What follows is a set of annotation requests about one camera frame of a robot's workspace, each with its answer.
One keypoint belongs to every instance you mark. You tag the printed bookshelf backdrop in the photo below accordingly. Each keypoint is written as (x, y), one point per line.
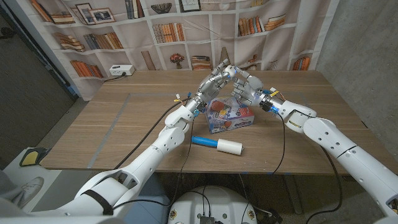
(199, 40)

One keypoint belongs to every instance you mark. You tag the white floor board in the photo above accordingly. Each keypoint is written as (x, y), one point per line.
(18, 171)

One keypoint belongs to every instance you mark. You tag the grey table leg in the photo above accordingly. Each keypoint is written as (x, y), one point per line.
(292, 193)

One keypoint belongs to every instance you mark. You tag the white power strip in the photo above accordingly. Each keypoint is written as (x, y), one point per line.
(121, 70)

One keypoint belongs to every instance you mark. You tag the white AirPods case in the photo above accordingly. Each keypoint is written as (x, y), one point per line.
(230, 71)

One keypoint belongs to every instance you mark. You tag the yellow and black floor object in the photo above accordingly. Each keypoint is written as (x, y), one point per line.
(29, 158)

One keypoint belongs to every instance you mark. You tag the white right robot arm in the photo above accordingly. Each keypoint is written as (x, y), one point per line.
(342, 146)

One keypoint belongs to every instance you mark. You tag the white sneaker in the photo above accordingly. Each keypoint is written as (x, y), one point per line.
(31, 188)

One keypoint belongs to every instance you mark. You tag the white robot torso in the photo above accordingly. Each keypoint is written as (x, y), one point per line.
(217, 205)

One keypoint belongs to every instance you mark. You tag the person's grey trouser leg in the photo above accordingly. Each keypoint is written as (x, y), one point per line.
(7, 189)

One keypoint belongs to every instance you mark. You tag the colourful Snap Circuits box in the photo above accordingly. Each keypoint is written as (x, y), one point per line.
(230, 119)

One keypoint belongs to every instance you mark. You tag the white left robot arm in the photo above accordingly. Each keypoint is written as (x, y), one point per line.
(149, 155)

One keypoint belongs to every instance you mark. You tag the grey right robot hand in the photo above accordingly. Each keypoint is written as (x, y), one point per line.
(253, 90)

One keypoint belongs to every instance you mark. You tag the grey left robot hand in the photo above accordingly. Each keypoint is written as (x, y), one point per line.
(211, 84)

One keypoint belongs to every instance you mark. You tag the blue grey stool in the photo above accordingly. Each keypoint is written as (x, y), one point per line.
(155, 214)

